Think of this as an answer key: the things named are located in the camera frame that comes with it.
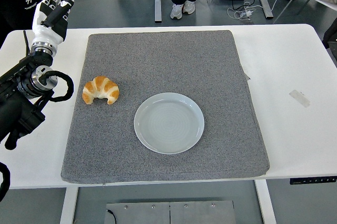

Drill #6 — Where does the golden croissant bread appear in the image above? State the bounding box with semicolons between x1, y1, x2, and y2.
82;75;120;105

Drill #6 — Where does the white charger cable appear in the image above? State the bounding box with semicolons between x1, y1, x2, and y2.
227;2;264;21

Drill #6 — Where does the translucent tape piece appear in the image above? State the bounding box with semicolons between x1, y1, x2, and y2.
289;89;311;108

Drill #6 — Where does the black fabric object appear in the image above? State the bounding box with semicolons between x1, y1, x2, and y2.
322;17;337;50

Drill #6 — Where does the white chair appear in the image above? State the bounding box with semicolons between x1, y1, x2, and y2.
272;0;337;24

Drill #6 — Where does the pale grey round plate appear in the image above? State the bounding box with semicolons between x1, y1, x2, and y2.
133;92;205;155

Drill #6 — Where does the white table leg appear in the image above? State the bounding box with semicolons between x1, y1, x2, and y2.
254;180;277;224
59;187;80;224

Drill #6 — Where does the grey fabric mat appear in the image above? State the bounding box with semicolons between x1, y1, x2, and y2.
61;30;271;184

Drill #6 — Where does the grey metal plate with screws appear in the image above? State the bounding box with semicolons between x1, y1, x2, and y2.
105;200;235;224

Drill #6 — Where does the thin black cable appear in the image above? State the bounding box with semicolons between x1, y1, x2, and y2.
106;209;118;224

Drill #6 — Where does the black table control panel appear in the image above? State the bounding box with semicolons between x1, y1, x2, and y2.
290;178;337;186

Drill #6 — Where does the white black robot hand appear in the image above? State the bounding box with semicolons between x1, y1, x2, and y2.
32;0;80;47

